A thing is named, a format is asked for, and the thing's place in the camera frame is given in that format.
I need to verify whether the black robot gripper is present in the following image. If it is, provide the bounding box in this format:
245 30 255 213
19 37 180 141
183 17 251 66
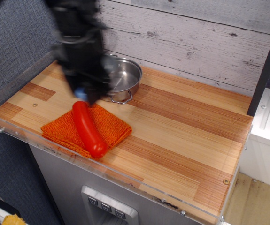
54 30 110 106

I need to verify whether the blue grey toy scoop spoon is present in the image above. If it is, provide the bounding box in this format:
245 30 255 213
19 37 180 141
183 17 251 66
74 87 88 102

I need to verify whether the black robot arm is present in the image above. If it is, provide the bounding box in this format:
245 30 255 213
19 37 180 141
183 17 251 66
45 0 111 105

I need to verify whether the orange knitted towel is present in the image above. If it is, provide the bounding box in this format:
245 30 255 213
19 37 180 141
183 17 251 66
41 105 132 158

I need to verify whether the stainless steel pot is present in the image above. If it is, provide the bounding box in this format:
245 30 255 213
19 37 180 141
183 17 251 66
101 54 143 105

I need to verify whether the red toy sausage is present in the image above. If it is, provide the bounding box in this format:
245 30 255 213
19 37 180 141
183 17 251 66
72 101 107 158

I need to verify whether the clear acrylic table guard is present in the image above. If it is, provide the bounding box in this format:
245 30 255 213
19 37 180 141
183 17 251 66
0 32 254 225

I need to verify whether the grey toy fridge cabinet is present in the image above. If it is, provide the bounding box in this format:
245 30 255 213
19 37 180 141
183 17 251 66
30 146 197 225

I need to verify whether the silver dispenser button panel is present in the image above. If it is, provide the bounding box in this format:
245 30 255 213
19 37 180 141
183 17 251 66
81 185 139 225

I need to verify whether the yellow black object bottom left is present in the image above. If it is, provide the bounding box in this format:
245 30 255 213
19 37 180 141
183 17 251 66
0 214 27 225

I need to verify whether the white side cabinet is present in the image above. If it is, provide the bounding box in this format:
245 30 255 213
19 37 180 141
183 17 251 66
239 88 270 185

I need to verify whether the dark grey right post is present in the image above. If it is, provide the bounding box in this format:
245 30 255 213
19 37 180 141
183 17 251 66
247 50 270 116

